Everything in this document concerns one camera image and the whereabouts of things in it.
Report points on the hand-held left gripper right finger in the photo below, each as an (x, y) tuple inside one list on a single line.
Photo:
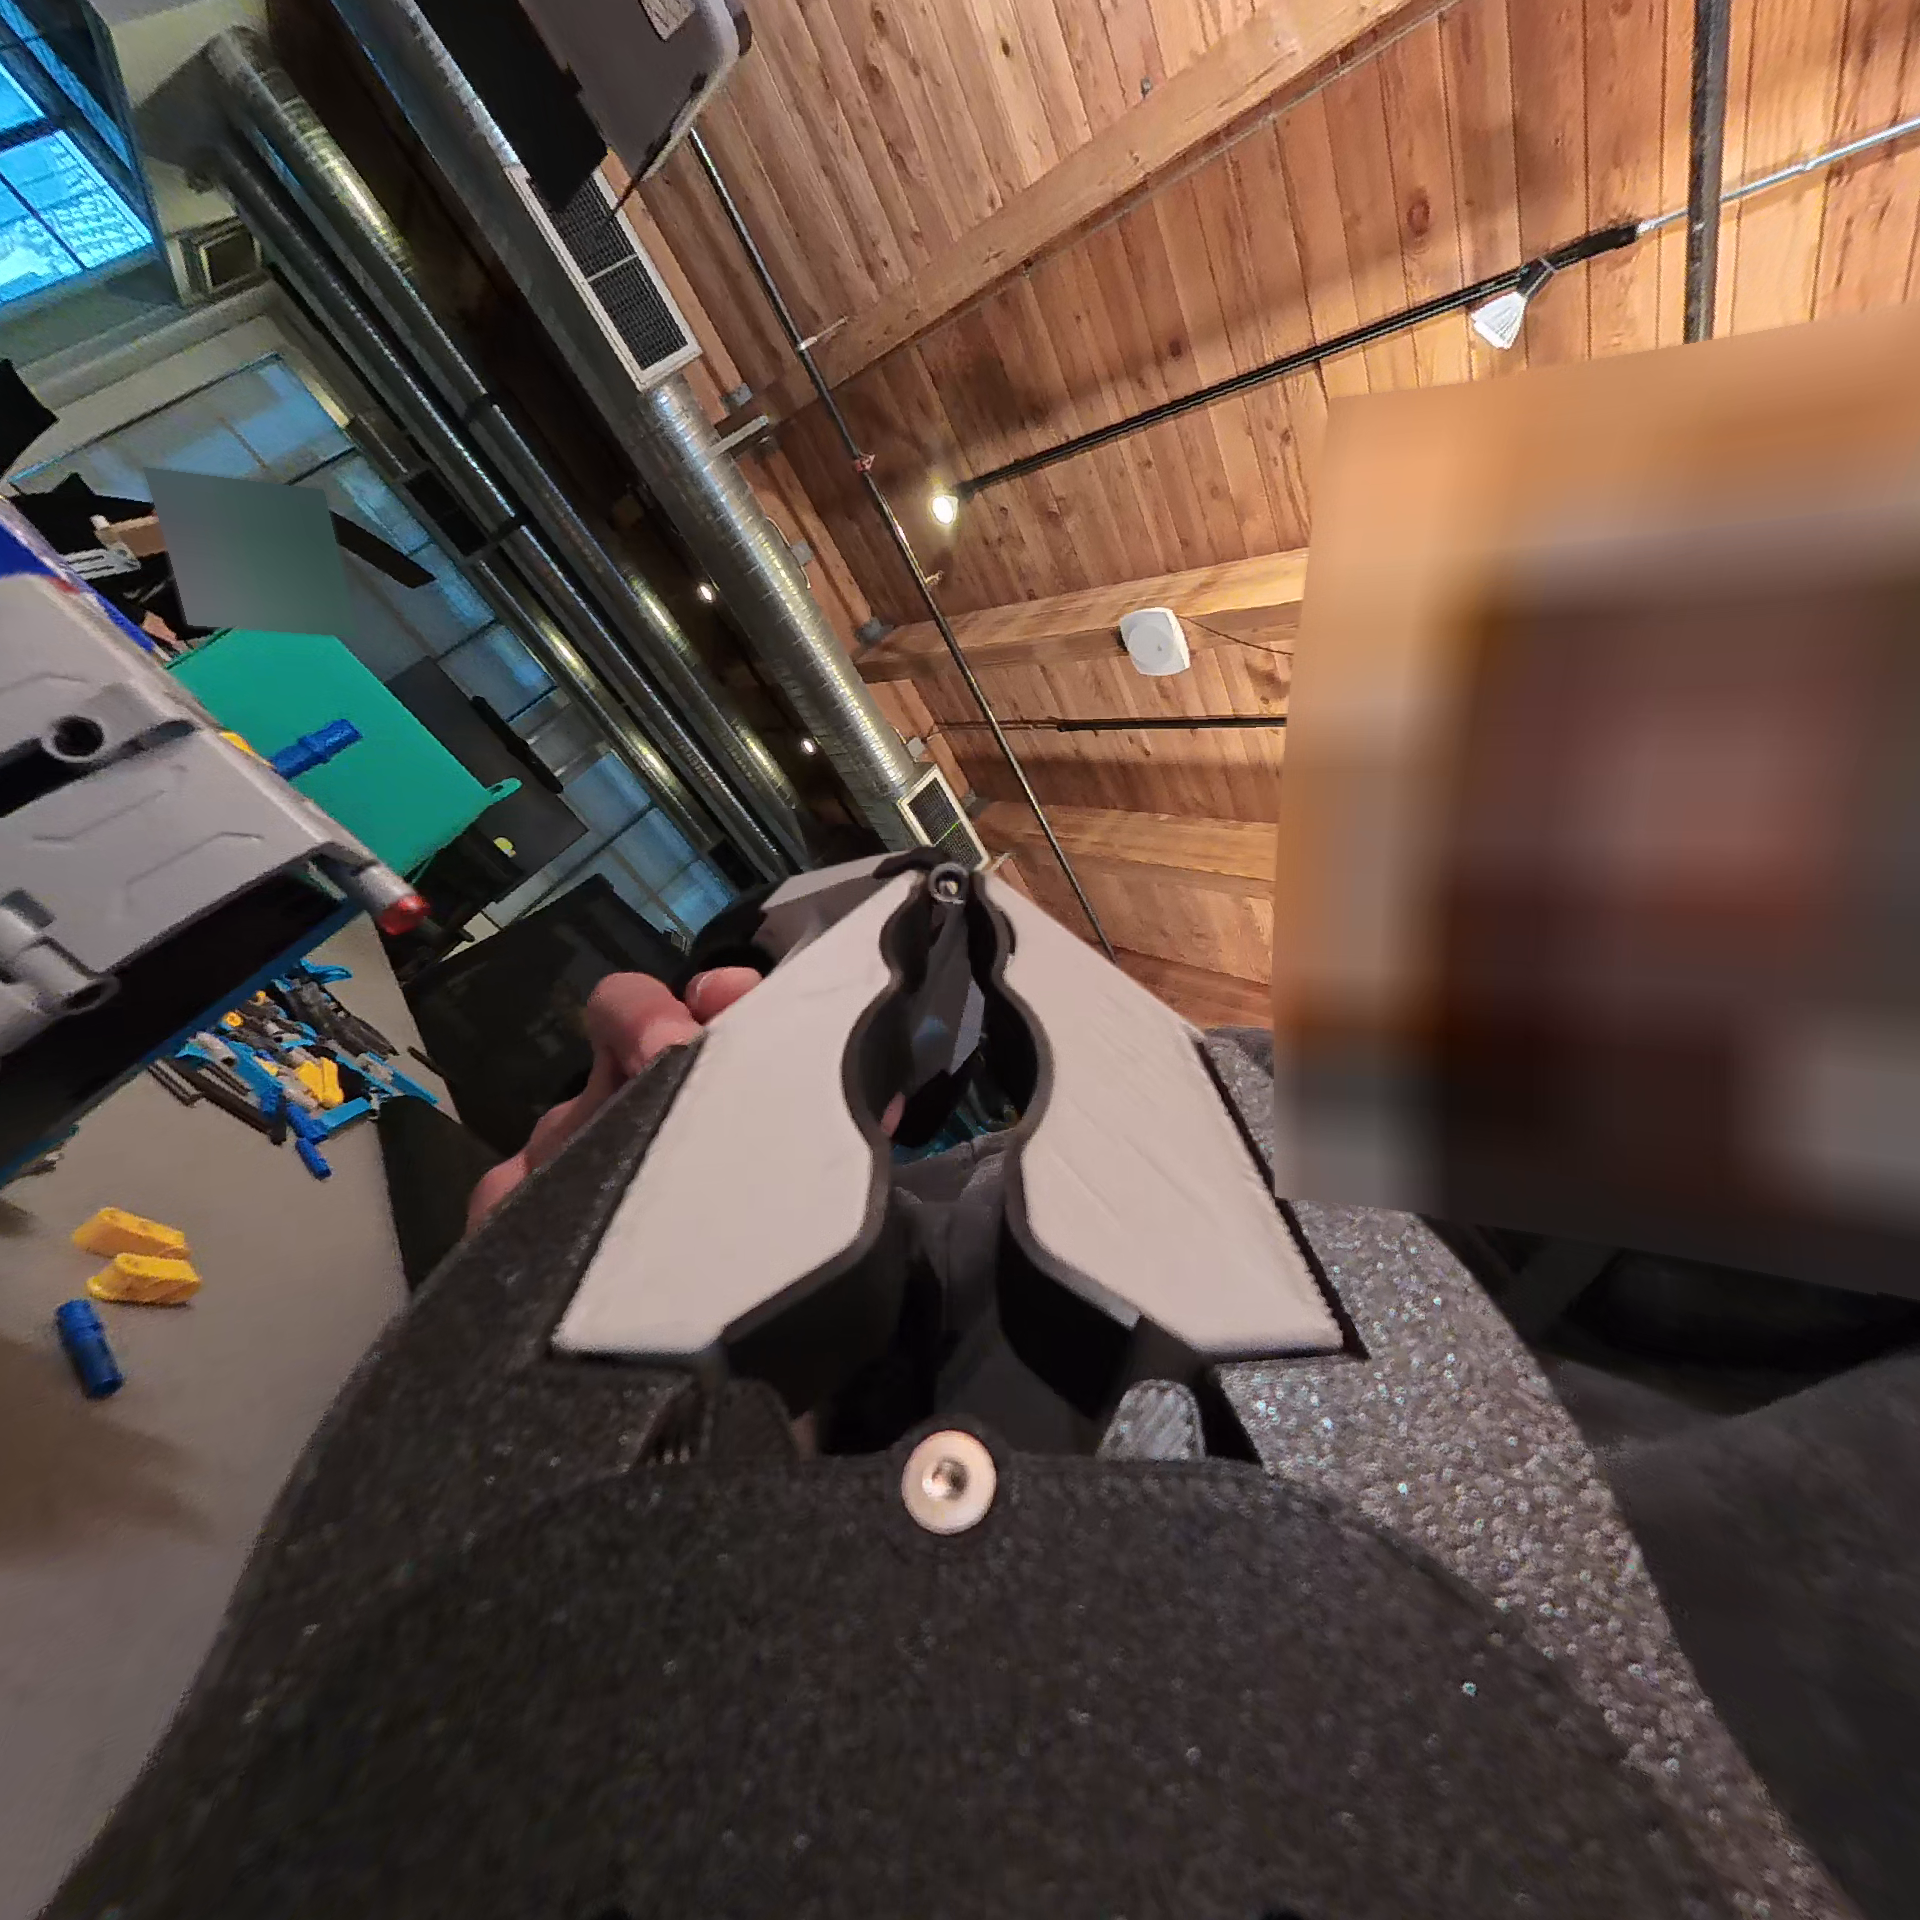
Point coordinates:
[(1171, 1202)]

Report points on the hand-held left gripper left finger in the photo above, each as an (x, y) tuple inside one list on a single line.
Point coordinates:
[(720, 1202)]

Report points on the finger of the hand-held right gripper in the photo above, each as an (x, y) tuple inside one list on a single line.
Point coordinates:
[(816, 916)]

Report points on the pile of small toy bricks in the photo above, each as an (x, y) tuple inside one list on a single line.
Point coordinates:
[(287, 1066)]

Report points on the grey blue toy brick assembly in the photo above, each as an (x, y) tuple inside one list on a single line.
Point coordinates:
[(152, 812)]

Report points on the grey desk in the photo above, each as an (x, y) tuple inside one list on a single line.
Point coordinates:
[(182, 1563)]

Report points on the person's right hand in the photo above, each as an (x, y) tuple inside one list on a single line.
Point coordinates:
[(646, 1021)]

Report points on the white ceiling sensor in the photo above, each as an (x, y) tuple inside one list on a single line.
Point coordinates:
[(1156, 642)]

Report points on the teal board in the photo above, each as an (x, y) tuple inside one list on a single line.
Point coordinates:
[(300, 750)]

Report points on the blue toy brick pin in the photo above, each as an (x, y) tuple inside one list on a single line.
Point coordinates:
[(88, 1347)]

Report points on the grey ceiling air unit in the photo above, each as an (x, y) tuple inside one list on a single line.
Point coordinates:
[(602, 92)]

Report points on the white track spotlight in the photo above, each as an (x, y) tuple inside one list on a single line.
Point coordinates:
[(1508, 307)]

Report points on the silver ventilation duct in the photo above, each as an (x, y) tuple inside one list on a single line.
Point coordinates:
[(692, 482)]

